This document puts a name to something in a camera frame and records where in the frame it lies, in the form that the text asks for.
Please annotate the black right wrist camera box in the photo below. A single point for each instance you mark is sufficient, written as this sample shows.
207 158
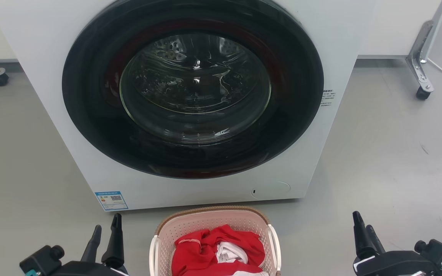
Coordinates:
437 251

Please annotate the red garment with white stripe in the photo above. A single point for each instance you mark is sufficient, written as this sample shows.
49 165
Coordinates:
194 257

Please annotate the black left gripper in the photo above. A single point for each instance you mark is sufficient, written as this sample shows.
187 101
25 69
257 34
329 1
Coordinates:
86 269

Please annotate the long grey leg with caster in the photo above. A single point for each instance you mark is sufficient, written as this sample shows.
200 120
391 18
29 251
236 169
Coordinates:
419 69

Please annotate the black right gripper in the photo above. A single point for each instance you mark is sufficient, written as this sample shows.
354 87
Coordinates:
397 264

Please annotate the small printed text sticker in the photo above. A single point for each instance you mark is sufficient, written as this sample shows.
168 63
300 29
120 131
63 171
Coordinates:
327 97

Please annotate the pink perforated plastic laundry basket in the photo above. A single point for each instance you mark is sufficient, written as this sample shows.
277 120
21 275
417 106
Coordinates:
190 224

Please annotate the blue energy label sticker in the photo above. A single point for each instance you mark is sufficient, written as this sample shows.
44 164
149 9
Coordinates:
111 200

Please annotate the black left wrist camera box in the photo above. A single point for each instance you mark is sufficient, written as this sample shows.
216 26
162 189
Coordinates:
40 260

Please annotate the white crumpled garment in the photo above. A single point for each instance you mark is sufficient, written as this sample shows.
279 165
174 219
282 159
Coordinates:
230 253

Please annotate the white front-load washing machine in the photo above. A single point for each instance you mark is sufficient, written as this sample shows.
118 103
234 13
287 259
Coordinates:
44 76

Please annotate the round white filter cover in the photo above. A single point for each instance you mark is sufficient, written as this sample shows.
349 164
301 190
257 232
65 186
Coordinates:
272 189

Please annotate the round black glass washer door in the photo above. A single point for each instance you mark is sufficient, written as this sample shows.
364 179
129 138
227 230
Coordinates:
90 115

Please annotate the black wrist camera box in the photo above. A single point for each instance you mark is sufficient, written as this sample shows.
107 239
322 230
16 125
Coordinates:
40 260
437 251

